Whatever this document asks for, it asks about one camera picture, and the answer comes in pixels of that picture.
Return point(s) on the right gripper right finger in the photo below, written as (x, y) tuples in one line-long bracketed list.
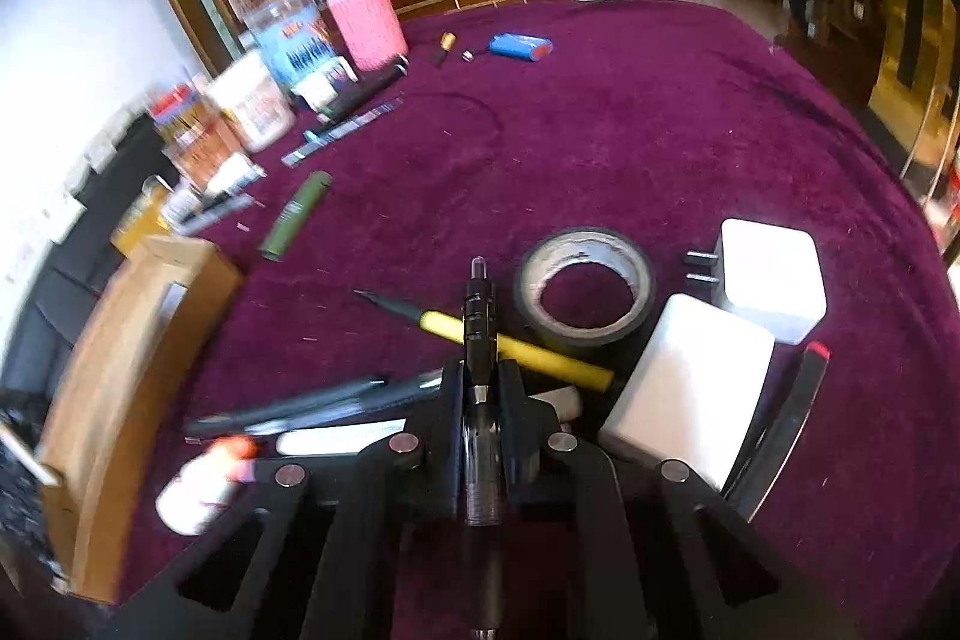
[(657, 553)]

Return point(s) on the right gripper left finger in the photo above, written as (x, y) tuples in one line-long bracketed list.
[(310, 549)]

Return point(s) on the white marker pen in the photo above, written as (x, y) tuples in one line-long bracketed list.
[(340, 440)]

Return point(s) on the white oval bottle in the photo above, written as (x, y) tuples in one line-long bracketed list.
[(206, 484)]

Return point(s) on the white square charger block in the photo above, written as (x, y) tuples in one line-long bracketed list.
[(693, 392)]

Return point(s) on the black pen clear tip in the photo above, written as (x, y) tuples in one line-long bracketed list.
[(481, 438)]

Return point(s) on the yellow black pen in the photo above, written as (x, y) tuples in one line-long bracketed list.
[(538, 359)]

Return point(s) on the white power adapter with prongs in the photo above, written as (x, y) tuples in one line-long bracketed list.
[(767, 274)]

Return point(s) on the black electrical tape roll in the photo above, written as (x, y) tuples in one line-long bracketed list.
[(585, 288)]

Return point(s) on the black marker pink cap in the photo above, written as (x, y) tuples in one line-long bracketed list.
[(221, 424)]

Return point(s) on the black knife red tip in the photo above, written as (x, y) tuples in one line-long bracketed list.
[(773, 435)]

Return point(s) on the cardboard tray box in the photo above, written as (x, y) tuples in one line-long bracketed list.
[(137, 348)]

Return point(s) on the purple velvet tablecloth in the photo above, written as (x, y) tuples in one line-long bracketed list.
[(659, 120)]

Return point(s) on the green cylinder tube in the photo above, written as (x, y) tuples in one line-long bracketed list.
[(294, 215)]

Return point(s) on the black leather sofa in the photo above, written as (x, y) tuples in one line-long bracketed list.
[(77, 270)]

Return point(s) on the blue label plastic jar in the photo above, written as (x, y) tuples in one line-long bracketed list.
[(296, 47)]

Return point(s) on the blue battery pack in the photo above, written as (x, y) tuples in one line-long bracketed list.
[(520, 47)]

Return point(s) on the pink sleeved mug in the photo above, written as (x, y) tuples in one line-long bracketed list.
[(371, 31)]

